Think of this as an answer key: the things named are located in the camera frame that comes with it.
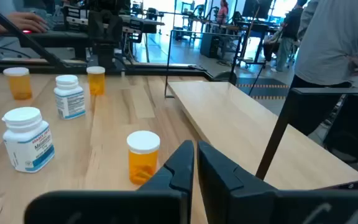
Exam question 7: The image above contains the orange black striped floor mat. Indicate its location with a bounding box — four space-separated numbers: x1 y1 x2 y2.
235 77 290 101

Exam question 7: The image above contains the person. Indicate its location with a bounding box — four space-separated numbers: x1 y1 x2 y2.
287 0 358 136
262 0 307 72
216 0 229 24
0 0 57 60

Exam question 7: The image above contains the black computer tower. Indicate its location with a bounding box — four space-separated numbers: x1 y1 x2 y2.
200 32 222 59

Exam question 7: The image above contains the white medicine bottle blue label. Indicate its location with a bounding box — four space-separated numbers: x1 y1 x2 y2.
1 106 55 174
53 74 86 120

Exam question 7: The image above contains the black aluminium table frame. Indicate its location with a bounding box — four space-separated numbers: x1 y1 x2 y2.
0 0 214 82

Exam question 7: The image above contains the person's hand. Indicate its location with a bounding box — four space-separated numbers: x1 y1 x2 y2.
6 11 48 34

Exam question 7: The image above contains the black metal shelf leg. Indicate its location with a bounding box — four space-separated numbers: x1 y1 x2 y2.
255 87 358 190
164 29 242 99

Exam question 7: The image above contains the wooden shelf board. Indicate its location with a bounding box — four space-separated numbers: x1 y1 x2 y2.
167 80 358 190

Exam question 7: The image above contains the black office desk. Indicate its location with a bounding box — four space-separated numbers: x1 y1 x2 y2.
3 30 90 60

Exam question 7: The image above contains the black background desk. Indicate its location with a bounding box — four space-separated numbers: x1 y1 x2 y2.
236 21 279 68

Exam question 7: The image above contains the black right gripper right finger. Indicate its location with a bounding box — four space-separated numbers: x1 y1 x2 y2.
197 140 358 224

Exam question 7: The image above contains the orange pill bottle white cap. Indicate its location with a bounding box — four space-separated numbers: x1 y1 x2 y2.
2 67 33 101
126 130 161 186
86 65 106 96

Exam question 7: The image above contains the black equipment box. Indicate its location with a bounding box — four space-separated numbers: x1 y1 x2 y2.
323 93 358 164

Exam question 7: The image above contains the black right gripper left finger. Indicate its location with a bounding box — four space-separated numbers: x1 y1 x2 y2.
23 139 195 224

